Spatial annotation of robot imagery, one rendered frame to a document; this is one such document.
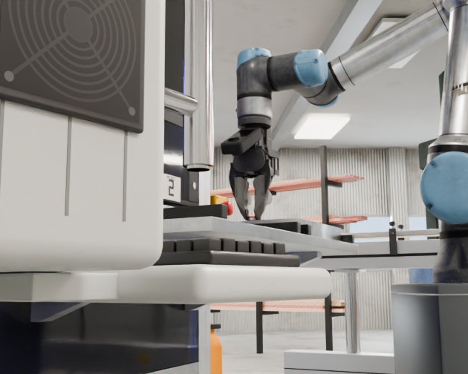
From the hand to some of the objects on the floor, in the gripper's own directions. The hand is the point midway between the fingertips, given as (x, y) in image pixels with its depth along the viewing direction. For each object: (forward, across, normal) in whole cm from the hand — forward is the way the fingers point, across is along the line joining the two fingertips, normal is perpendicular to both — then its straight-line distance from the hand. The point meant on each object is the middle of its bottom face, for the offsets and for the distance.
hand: (250, 213), depth 128 cm
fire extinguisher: (+94, +136, -230) cm, 283 cm away
